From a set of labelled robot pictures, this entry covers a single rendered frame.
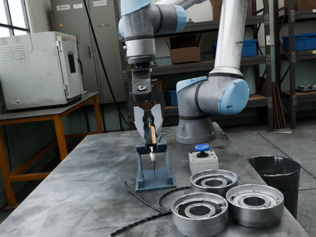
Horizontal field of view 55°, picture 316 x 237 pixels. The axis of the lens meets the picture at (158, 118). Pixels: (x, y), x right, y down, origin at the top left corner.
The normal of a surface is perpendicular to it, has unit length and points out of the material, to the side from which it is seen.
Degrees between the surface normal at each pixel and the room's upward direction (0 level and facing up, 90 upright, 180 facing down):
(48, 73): 90
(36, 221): 0
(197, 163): 90
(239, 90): 97
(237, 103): 97
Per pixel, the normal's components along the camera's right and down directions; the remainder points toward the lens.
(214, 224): 0.33, 0.15
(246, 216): -0.54, 0.22
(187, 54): -0.03, 0.08
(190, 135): -0.44, -0.08
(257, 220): -0.20, 0.21
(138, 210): -0.11, -0.98
